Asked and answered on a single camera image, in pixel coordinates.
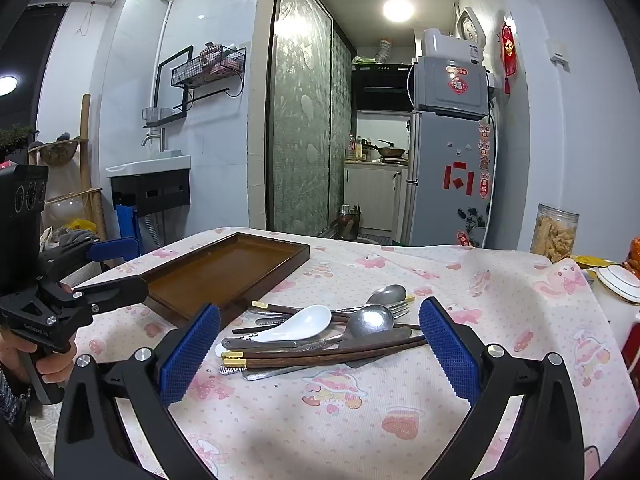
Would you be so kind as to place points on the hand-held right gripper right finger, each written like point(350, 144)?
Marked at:
point(447, 355)

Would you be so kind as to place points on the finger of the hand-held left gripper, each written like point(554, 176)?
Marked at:
point(115, 292)
point(112, 250)

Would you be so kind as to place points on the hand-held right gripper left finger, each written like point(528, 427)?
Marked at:
point(192, 355)

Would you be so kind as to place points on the brown wooden tray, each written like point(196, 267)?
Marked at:
point(215, 275)

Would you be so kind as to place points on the person's left hand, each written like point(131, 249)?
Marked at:
point(56, 370)

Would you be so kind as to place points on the blue plastic crate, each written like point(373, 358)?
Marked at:
point(127, 225)

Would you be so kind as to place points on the grey cloth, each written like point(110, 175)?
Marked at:
point(75, 236)

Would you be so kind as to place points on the yellow plastic bag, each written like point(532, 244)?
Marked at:
point(80, 225)

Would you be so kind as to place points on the dark wooden chopstick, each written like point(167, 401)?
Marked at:
point(245, 330)

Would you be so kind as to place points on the steel fork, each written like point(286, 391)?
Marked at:
point(398, 310)

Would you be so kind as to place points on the black sink cabinet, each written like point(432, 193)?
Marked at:
point(160, 190)

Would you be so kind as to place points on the large steel spoon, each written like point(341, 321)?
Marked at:
point(370, 320)

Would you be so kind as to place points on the small steel spoon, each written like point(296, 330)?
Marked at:
point(387, 294)

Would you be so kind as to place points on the white sink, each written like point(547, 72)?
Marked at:
point(150, 165)

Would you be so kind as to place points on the steel table knife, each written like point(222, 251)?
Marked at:
point(300, 369)

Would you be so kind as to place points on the woven basket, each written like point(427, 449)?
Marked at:
point(59, 152)

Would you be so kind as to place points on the white ceramic spoon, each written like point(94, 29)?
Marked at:
point(305, 321)

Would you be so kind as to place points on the steel faucet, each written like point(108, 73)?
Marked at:
point(161, 140)

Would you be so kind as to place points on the bamboo rack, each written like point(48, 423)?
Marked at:
point(86, 125)

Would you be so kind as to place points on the green potted plant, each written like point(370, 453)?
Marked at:
point(15, 140)

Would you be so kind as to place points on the clear snack jar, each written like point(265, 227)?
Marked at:
point(552, 235)

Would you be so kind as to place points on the brown trash bin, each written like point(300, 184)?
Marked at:
point(349, 225)

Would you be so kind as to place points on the yellow packet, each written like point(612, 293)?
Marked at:
point(595, 261)

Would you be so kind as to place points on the white ceramic pot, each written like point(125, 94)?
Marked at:
point(617, 280)

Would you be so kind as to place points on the white kitchen cabinet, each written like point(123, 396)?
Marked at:
point(370, 185)

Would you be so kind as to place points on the grey refrigerator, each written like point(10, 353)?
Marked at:
point(445, 160)

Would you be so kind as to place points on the metal wok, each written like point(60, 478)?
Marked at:
point(392, 151)

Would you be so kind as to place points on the orange snack bag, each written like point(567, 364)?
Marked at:
point(635, 255)

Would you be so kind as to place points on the dark window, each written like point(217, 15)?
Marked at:
point(30, 50)

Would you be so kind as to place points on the sauce bottle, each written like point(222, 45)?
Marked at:
point(358, 150)

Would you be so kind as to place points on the frosted glass sliding door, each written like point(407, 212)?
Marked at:
point(300, 110)

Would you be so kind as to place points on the black range hood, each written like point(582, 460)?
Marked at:
point(380, 87)

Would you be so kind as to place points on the red hanging ornament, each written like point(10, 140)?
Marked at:
point(509, 50)

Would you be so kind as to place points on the white kitchen scale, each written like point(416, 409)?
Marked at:
point(470, 22)

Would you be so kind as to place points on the round ceiling light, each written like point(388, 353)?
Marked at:
point(398, 10)

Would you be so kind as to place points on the black wall shelf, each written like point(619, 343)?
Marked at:
point(165, 117)

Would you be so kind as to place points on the white wall pipe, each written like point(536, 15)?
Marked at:
point(168, 15)

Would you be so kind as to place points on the silver vent duct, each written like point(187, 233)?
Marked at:
point(384, 51)

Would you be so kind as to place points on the white wall socket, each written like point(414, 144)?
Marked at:
point(560, 57)

